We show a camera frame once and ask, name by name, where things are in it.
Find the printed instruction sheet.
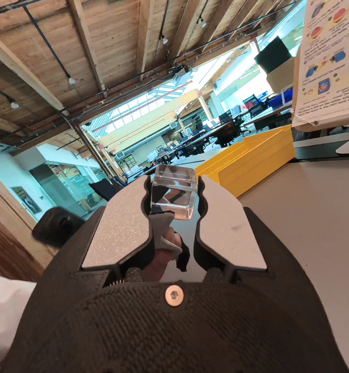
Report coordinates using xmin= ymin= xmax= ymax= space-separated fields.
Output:
xmin=291 ymin=0 xmax=349 ymax=132

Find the wooden beam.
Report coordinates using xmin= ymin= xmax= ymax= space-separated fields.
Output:
xmin=0 ymin=168 xmax=60 ymax=284

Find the black panel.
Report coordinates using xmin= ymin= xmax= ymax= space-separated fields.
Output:
xmin=254 ymin=36 xmax=293 ymax=75

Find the blue plastic bin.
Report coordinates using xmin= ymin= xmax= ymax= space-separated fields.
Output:
xmin=268 ymin=88 xmax=294 ymax=109

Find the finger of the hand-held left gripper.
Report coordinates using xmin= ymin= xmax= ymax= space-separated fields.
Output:
xmin=148 ymin=212 xmax=184 ymax=255

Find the person's left hand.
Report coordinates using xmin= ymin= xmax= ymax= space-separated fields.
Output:
xmin=144 ymin=227 xmax=184 ymax=281

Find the black office chair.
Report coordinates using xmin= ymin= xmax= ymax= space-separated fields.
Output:
xmin=215 ymin=120 xmax=240 ymax=148
xmin=88 ymin=177 xmax=124 ymax=202
xmin=242 ymin=93 xmax=269 ymax=118

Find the yellow plastic bin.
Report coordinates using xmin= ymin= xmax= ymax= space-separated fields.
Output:
xmin=193 ymin=124 xmax=296 ymax=199

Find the clear plastic piece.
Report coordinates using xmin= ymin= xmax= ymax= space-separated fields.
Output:
xmin=149 ymin=165 xmax=199 ymax=222

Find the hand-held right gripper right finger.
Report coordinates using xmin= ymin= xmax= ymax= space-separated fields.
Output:
xmin=194 ymin=175 xmax=268 ymax=273

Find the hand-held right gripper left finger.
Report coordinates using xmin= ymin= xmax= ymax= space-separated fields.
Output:
xmin=81 ymin=175 xmax=155 ymax=272

